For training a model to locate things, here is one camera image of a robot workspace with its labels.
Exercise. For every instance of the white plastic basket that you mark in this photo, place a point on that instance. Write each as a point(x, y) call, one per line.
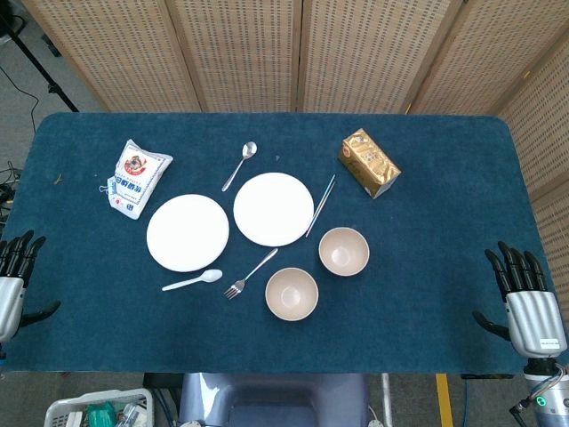
point(58, 407)

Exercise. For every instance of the metal fork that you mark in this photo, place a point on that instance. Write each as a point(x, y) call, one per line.
point(238, 286)

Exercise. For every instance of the blue table cloth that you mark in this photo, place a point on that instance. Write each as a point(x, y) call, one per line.
point(400, 302)

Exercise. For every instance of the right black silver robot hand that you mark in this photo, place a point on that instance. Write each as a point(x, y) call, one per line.
point(533, 320)

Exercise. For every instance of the gold foil package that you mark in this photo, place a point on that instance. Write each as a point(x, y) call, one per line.
point(371, 164)

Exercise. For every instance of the white printed food bag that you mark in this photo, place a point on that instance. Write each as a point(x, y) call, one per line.
point(135, 178)

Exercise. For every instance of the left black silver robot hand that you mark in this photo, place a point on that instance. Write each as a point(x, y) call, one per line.
point(11, 307)

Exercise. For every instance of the blue binder clip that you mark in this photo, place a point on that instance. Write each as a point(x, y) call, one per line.
point(112, 183)

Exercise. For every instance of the white plastic spoon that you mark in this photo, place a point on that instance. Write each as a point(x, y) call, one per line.
point(212, 276)

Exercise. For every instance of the beige bowl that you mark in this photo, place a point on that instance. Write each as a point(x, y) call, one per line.
point(343, 252)
point(291, 294)

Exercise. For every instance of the wicker folding screen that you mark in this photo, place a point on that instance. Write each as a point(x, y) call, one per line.
point(249, 53)

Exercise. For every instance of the white table leg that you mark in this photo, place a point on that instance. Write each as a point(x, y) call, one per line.
point(387, 400)

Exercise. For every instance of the metal chopstick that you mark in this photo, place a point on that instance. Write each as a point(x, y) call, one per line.
point(321, 206)
point(318, 205)

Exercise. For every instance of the black tripod stand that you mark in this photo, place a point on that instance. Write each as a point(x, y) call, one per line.
point(42, 69)

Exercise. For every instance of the white round plate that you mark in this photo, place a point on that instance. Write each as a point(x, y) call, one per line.
point(273, 209)
point(188, 232)

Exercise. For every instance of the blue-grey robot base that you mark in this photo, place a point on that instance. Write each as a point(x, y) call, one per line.
point(275, 400)

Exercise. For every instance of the metal spoon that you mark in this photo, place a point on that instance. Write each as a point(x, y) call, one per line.
point(250, 150)

